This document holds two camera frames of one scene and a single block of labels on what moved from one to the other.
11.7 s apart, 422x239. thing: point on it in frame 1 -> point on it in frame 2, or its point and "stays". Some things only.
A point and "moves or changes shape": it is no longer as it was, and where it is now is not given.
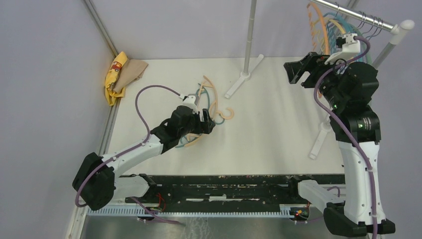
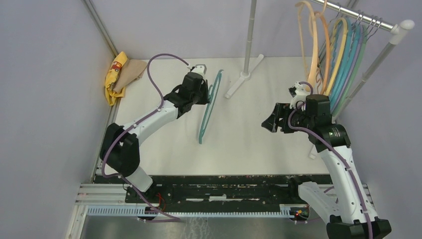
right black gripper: (295, 70) -> (280, 110)
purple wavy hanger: (374, 20) moves or changes shape
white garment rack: (398, 29) stays
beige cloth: (131, 70) stays
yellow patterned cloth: (112, 77) stays
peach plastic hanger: (213, 110) -> (301, 44)
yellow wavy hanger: (342, 29) -> (332, 42)
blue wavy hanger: (336, 27) moves or changes shape
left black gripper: (205, 126) -> (204, 85)
